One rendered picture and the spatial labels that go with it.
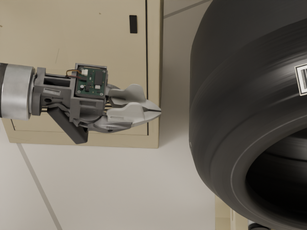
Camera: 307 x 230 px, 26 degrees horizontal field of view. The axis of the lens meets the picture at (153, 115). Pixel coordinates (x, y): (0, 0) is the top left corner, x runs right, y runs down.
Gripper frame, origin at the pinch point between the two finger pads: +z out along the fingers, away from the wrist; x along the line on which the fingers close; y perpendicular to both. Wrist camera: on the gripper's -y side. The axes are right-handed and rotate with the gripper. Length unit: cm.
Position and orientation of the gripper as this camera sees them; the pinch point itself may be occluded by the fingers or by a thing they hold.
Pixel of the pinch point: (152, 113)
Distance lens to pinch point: 112.9
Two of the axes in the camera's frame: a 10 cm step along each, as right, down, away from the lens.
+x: 0.4, -8.3, 5.5
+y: 1.3, -5.4, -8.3
